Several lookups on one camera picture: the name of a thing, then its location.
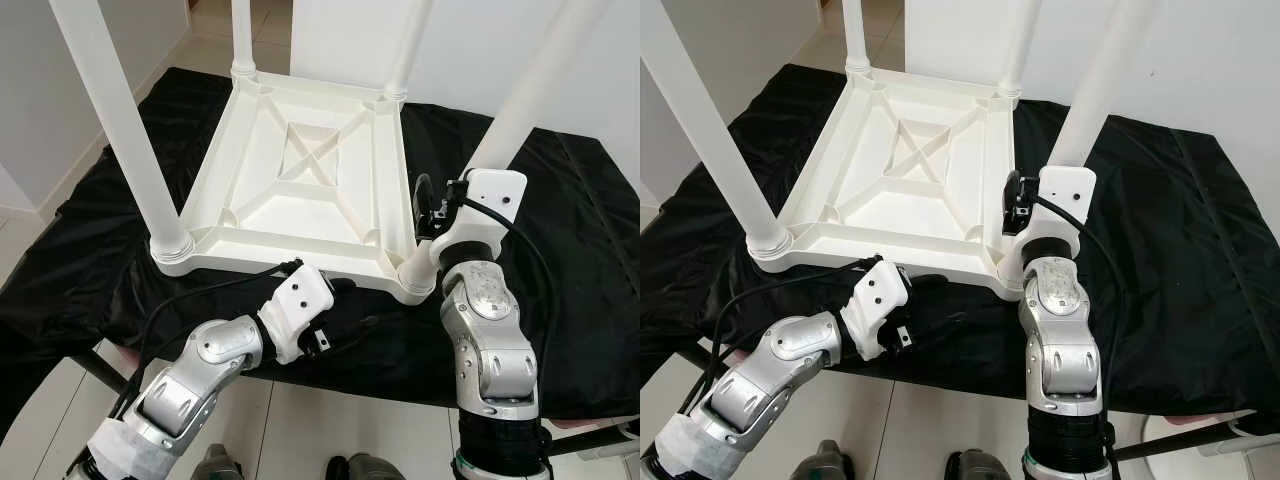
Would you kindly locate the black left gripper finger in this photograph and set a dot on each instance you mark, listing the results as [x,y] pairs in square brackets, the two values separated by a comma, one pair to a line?
[341,286]
[927,282]

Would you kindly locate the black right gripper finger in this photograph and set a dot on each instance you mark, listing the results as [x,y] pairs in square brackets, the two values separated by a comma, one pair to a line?
[1012,200]
[423,205]

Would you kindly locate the white plastic table top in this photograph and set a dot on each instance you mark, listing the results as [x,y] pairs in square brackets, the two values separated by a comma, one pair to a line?
[300,220]
[900,215]

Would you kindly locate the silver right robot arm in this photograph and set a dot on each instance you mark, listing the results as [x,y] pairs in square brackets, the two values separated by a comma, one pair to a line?
[490,340]
[1065,340]

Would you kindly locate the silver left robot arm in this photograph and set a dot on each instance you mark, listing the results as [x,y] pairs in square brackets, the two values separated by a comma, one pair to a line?
[760,385]
[180,390]

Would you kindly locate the grey robot right leg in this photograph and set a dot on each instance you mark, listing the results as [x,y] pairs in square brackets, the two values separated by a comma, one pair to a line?
[980,467]
[370,468]

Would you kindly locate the grey robot leg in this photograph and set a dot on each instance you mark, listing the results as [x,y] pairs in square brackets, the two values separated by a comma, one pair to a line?
[825,463]
[218,465]
[980,467]
[370,468]

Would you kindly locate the grey robot left leg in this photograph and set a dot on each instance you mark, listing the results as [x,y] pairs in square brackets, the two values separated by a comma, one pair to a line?
[825,463]
[218,465]

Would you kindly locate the black cloth table cover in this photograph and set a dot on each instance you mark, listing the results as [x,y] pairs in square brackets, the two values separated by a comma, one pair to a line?
[580,300]
[1200,300]

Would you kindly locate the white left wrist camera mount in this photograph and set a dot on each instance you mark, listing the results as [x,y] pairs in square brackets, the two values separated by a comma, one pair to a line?
[300,295]
[880,290]

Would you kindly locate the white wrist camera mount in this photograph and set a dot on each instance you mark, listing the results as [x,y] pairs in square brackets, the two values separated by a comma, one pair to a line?
[300,295]
[880,290]
[1070,185]
[495,190]

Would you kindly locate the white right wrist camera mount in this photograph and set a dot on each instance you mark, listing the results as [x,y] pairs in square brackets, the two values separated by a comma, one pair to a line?
[1070,185]
[495,190]

